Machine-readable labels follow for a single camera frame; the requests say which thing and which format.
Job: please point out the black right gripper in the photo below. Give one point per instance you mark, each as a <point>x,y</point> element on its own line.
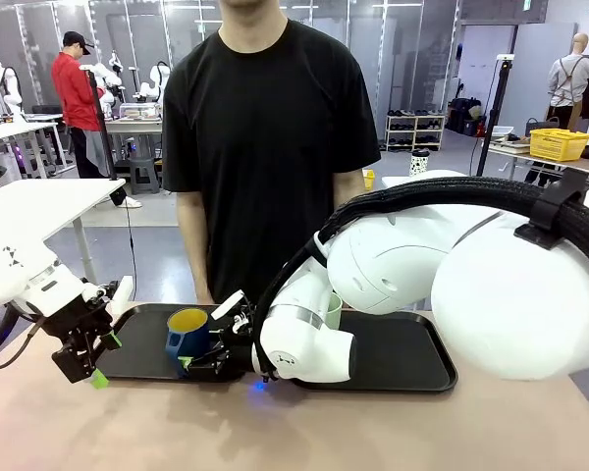
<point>235,360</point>

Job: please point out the pale green plastic cup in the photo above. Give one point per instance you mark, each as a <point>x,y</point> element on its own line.
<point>335,311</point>

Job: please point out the cluttered background table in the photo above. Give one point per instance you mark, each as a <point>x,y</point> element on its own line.
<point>520,147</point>

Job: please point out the black handbag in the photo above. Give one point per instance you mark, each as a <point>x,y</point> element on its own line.
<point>542,126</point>

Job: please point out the white black-spotted tumbler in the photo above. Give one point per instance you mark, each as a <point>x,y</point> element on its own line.
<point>419,164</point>

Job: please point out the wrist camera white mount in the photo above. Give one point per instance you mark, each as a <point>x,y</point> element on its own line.
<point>228,304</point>
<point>123,293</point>

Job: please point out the person's right hand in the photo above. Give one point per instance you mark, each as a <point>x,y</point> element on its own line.
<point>206,297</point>

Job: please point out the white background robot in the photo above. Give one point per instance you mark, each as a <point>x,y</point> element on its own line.
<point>7,88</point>
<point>154,81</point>

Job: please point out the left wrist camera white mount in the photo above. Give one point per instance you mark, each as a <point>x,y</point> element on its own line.
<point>123,293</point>

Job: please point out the blue cup with yellow inside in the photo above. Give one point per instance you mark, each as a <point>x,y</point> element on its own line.
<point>189,338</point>

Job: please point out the mannequin with apron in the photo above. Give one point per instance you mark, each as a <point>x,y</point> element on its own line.
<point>572,83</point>

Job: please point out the white table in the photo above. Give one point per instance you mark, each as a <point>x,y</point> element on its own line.
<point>422,177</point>
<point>54,201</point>

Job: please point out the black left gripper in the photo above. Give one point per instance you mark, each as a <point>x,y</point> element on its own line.
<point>78,319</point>

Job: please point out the white shoe rack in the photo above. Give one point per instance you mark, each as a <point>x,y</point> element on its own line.
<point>414,130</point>

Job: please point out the person in black t-shirt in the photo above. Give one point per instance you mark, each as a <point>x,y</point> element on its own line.
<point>270,147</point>

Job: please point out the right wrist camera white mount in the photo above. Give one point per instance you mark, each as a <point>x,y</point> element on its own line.
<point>228,304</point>

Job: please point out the person's right forearm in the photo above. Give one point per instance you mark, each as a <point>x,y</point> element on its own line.
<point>196,255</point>

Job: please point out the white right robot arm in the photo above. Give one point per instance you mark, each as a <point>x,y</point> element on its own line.
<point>496,304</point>

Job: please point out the small yellow bin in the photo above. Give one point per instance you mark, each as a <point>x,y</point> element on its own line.
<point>369,180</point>

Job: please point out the person in red jacket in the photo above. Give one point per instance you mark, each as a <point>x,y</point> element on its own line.
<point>76,93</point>

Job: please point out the grey stool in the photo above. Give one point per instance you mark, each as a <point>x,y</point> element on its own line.
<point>142,172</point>

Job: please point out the yellow plastic basket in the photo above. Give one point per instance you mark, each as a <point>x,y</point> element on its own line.
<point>559,144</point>

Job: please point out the black bags pile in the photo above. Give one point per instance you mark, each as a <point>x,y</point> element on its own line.
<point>464,118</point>

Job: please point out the black plastic serving tray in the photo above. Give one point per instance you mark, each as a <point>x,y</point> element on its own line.
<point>137,353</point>
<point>397,353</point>

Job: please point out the white background desk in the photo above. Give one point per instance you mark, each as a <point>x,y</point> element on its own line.
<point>19,130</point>

